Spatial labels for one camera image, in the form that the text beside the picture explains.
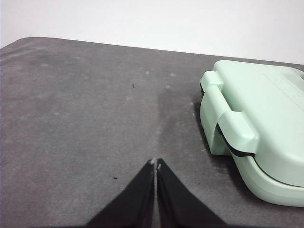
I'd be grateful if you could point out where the mint green breakfast maker base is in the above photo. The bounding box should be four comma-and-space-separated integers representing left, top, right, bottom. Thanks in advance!
199, 87, 304, 208

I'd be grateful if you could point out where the mint green griddle lid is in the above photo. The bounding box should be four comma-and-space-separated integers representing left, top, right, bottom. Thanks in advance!
199, 60, 304, 190

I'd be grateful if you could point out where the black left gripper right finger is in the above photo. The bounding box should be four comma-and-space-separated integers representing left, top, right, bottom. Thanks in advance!
156, 157, 227, 228

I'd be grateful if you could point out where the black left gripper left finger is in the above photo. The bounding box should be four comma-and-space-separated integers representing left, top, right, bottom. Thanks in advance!
85, 158, 157, 228

